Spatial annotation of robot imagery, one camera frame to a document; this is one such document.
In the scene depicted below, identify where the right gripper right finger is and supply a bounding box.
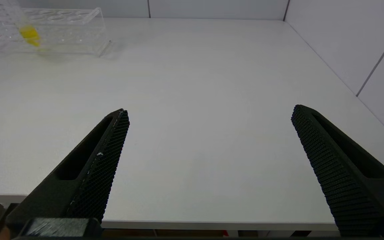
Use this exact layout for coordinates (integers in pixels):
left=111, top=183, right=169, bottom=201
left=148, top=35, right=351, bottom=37
left=291, top=105, right=384, bottom=237

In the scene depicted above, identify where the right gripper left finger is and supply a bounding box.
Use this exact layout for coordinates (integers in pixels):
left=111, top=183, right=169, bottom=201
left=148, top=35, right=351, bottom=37
left=6, top=109, right=130, bottom=230

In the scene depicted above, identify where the test tube with yellow pigment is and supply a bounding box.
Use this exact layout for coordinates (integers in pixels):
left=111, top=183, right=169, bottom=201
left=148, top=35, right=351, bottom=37
left=0, top=0, right=42, bottom=48

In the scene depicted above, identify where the clear acrylic test tube rack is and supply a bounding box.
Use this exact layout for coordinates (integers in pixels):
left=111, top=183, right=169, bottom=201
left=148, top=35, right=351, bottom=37
left=0, top=0, right=111, bottom=58

